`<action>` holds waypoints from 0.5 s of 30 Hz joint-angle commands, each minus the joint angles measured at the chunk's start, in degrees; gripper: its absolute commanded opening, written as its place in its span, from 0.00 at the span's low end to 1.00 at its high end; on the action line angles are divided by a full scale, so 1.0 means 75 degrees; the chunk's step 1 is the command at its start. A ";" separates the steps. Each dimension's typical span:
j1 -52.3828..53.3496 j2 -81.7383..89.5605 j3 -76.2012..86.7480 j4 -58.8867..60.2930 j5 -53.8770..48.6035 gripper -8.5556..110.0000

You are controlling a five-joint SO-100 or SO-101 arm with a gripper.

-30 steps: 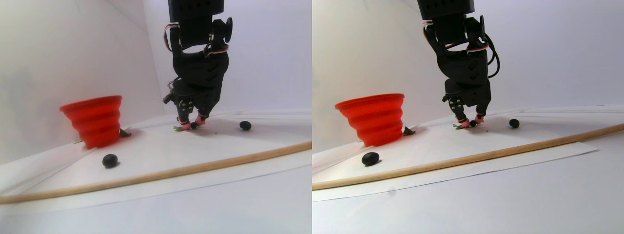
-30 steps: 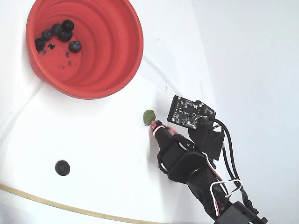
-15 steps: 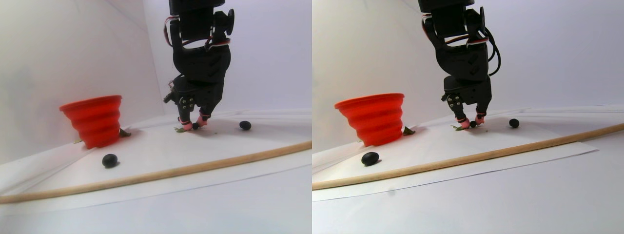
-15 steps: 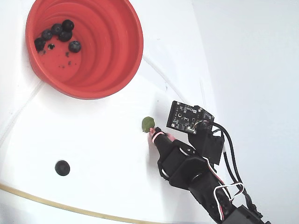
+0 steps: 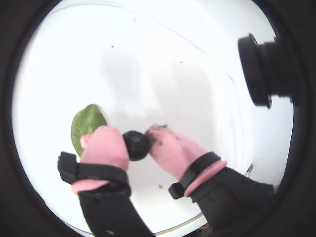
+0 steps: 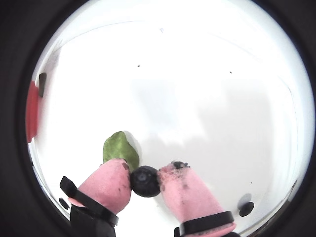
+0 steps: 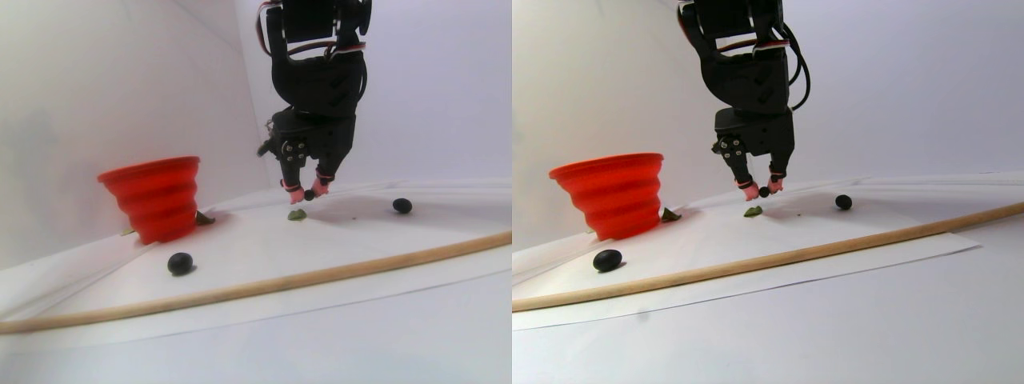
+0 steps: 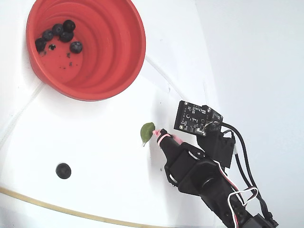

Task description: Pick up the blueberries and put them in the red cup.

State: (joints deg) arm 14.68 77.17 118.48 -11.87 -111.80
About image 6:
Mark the pink stained gripper finger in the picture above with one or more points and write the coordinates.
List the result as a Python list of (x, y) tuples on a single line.
[(187, 195)]

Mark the pink covered gripper finger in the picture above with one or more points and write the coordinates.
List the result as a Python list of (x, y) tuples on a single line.
[(103, 185)]

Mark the small dark blueberry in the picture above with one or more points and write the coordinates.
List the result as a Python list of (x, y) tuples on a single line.
[(144, 182)]

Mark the red collapsible cup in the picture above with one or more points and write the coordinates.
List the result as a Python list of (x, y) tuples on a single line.
[(32, 111)]

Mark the green leaf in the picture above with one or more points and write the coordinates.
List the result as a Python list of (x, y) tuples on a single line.
[(118, 148)]

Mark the oval dark blueberry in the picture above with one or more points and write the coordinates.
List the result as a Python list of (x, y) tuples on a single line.
[(63, 203)]

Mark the round dark blueberry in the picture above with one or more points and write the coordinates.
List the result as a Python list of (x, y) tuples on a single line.
[(245, 209)]

